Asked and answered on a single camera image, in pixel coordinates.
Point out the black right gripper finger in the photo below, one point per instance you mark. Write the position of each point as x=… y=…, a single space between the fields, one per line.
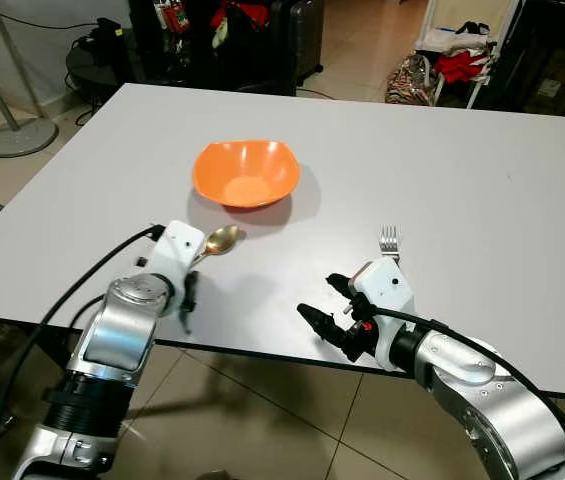
x=320 y=322
x=340 y=284

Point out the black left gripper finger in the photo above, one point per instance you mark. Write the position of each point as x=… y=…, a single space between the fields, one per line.
x=185 y=320

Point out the gold spoon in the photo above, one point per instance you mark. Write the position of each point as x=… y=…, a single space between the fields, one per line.
x=224 y=238

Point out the silver fork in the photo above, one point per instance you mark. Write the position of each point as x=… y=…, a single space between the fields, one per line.
x=390 y=243

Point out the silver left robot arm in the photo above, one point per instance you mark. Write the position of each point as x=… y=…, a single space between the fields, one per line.
x=122 y=335

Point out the orange plastic bowl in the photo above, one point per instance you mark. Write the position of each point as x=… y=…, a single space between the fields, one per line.
x=246 y=173

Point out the patterned bag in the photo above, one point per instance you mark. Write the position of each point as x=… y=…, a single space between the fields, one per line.
x=409 y=82

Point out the grey fan stand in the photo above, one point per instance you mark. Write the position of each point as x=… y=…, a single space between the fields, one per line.
x=17 y=137

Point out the black cluttered shelf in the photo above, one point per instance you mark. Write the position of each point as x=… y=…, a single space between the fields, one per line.
x=202 y=60

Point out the black round side table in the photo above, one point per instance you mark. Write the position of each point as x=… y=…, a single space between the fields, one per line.
x=97 y=65

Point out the black suitcase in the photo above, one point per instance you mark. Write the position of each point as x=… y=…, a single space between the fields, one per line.
x=302 y=40

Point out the red cloth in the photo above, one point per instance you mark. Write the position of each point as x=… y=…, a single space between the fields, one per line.
x=459 y=67

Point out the white rack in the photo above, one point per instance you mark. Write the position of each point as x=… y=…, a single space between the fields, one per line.
x=442 y=45

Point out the black cabinet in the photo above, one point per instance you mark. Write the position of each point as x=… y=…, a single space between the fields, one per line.
x=552 y=60

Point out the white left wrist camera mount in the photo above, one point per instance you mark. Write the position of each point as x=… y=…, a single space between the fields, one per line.
x=174 y=250

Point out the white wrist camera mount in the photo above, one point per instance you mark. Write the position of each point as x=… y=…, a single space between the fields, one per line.
x=174 y=250
x=387 y=290

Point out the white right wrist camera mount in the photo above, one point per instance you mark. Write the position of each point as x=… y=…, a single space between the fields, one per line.
x=387 y=290

